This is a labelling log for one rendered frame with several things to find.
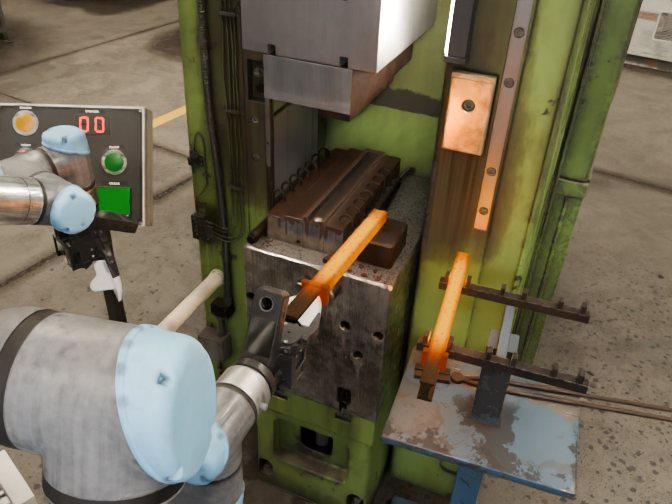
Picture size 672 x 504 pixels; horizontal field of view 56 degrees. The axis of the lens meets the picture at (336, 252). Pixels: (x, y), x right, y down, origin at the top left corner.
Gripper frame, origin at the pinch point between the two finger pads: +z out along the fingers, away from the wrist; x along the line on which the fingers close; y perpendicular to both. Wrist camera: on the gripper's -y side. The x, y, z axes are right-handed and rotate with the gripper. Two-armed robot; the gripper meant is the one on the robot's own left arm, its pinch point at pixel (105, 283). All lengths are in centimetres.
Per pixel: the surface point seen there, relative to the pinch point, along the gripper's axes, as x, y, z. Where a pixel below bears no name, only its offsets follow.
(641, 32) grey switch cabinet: -113, -560, 62
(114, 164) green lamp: -20.6, -15.5, -15.2
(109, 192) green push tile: -18.7, -12.4, -9.8
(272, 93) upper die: 7, -40, -35
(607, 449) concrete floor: 76, -131, 93
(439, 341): 61, -36, -3
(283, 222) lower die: 9.6, -41.2, -3.5
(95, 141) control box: -25.7, -14.3, -19.5
